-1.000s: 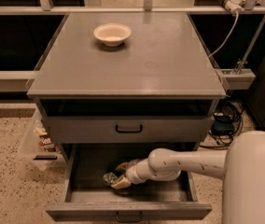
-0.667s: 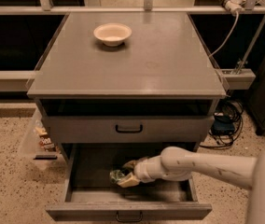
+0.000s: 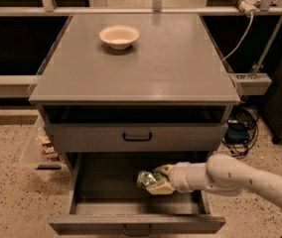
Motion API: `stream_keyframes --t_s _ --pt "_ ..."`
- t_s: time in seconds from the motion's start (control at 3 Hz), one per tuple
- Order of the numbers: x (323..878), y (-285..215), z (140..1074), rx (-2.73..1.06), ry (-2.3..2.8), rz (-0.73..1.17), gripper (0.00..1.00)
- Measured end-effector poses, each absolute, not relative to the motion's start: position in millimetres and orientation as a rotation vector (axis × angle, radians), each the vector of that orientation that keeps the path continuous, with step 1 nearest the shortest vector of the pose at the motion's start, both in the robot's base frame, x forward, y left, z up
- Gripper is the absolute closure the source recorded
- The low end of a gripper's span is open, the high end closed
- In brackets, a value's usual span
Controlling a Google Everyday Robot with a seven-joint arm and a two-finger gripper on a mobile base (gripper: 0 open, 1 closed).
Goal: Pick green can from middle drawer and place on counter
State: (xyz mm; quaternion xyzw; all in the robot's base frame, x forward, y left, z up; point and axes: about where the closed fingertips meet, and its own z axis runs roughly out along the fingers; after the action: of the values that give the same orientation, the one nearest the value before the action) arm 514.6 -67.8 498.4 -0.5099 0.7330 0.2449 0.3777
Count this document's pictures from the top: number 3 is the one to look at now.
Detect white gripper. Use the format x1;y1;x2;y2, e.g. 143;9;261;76
146;163;191;195

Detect green crushed can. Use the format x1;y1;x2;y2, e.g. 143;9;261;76
137;171;164;189

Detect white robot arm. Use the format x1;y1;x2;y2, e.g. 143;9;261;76
146;154;282;209

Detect open grey middle drawer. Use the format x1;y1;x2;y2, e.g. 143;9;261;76
50;152;225;237

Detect grey drawer cabinet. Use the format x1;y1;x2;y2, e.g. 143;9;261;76
28;13;242;174

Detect closed grey top drawer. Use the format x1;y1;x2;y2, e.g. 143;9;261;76
45;123;227;152

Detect blue box on floor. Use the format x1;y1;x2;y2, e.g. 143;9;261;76
224;123;250;144

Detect red snack bag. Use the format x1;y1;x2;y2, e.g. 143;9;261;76
41;137;62;162

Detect clear plastic snack bin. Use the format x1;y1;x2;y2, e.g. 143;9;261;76
19;117;71;181

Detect white paper bowl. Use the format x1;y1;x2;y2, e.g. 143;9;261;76
99;25;140;51

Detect white power strip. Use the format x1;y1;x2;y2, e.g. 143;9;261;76
231;0;259;16

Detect diagonal metal rod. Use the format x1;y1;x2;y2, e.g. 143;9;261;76
247;0;282;80

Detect black floor cables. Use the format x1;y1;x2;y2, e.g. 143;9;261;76
219;105;260;159

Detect white power cable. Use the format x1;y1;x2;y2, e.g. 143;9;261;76
220;11;255;63

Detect grey metal rail frame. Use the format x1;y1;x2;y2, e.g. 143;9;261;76
0;0;282;99

